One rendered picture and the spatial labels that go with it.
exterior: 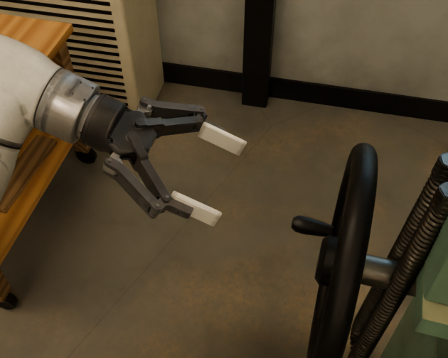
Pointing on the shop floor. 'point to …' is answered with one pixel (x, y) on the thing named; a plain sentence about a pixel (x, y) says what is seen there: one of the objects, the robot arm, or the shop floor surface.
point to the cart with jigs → (26, 155)
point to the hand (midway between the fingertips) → (224, 179)
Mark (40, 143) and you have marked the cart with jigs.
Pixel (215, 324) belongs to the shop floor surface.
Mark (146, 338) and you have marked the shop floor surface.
